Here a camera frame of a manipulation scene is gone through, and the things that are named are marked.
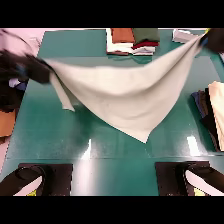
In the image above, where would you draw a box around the blue garment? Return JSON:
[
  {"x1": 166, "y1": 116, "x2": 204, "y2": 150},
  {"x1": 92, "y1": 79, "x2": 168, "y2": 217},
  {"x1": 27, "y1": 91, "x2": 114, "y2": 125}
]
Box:
[{"x1": 190, "y1": 91, "x2": 205, "y2": 118}]

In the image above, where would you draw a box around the orange-brown garment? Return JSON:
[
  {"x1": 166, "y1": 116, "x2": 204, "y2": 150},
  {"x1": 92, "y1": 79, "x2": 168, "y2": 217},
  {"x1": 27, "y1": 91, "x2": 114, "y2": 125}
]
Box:
[{"x1": 0, "y1": 109, "x2": 18, "y2": 138}]

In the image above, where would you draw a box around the dark red folded garment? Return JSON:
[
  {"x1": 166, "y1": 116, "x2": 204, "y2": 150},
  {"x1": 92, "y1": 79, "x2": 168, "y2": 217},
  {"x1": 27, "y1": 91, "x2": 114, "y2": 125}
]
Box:
[{"x1": 131, "y1": 40, "x2": 160, "y2": 51}]

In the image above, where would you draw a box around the pale grey folded garment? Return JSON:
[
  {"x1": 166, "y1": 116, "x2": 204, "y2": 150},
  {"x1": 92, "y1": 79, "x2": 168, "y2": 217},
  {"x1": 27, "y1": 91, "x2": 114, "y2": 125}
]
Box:
[{"x1": 132, "y1": 46, "x2": 156, "y2": 56}]

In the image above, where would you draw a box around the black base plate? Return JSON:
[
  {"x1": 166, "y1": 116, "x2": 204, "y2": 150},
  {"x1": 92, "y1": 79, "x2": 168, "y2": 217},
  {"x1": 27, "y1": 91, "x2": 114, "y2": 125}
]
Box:
[
  {"x1": 17, "y1": 162, "x2": 74, "y2": 197},
  {"x1": 154, "y1": 161, "x2": 212, "y2": 197}
]

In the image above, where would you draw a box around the cream garment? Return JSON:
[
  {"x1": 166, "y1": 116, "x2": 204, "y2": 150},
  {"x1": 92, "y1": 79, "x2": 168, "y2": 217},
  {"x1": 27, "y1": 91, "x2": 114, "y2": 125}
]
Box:
[{"x1": 207, "y1": 80, "x2": 224, "y2": 152}]

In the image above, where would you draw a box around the beige shirt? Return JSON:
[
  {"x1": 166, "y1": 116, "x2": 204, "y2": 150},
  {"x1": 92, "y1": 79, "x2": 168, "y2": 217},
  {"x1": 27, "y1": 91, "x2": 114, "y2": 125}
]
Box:
[{"x1": 41, "y1": 34, "x2": 205, "y2": 144}]

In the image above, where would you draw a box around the brown folded garment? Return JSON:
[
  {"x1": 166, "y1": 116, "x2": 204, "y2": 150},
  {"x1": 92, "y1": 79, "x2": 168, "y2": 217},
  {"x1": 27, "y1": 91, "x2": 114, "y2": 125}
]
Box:
[{"x1": 111, "y1": 28, "x2": 136, "y2": 45}]

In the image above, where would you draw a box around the dark green folded garment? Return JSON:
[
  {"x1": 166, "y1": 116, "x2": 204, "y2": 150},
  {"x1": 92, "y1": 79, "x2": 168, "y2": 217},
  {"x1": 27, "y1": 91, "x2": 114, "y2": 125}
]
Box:
[{"x1": 132, "y1": 28, "x2": 161, "y2": 45}]

